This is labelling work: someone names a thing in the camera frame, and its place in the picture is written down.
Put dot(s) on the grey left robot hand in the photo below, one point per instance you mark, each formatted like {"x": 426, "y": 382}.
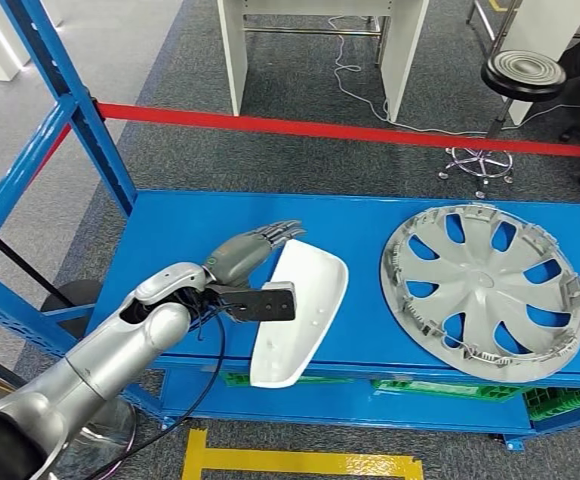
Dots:
{"x": 240, "y": 258}

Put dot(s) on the white car mirror cover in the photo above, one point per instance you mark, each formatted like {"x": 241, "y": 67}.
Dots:
{"x": 310, "y": 291}

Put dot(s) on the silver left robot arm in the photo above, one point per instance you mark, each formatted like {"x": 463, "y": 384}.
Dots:
{"x": 120, "y": 358}

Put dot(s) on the blue metal shelf rack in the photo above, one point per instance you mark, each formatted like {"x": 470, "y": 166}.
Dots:
{"x": 180, "y": 225}

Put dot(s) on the red barrier belt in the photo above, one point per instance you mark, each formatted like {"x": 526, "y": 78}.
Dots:
{"x": 320, "y": 129}
{"x": 52, "y": 149}

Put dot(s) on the green plastic crate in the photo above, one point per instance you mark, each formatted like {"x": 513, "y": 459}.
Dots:
{"x": 565, "y": 403}
{"x": 445, "y": 389}
{"x": 330, "y": 380}

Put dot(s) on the white desk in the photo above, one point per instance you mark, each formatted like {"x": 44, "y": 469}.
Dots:
{"x": 534, "y": 26}
{"x": 400, "y": 60}

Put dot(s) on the silver plastic wheel hubcap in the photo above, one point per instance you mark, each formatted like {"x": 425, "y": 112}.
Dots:
{"x": 480, "y": 285}

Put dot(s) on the white display plinth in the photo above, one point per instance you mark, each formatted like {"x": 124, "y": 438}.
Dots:
{"x": 0, "y": 40}

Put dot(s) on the black round stool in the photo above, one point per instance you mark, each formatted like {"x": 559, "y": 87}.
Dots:
{"x": 522, "y": 76}

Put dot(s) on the chrome stanchion post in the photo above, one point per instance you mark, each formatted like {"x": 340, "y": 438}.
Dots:
{"x": 115, "y": 424}

